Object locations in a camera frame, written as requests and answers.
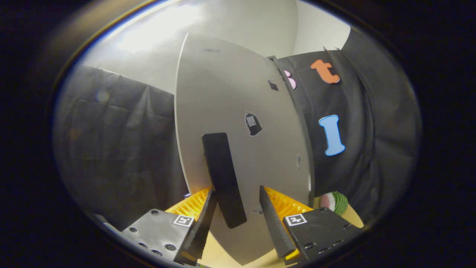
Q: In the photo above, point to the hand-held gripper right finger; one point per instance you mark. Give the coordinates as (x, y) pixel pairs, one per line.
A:
(319, 230)

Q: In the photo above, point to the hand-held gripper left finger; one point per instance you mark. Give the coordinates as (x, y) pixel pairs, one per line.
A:
(160, 230)

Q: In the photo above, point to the grey shoe cabinet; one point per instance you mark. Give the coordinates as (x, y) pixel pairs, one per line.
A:
(308, 156)

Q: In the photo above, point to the white shoe cabinet door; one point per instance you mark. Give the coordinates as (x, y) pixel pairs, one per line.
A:
(223, 93)

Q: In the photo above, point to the watermelon slice toy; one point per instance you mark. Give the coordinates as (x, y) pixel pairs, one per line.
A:
(334, 202)

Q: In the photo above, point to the black backdrop cloth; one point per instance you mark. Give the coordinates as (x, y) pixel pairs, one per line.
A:
(111, 149)

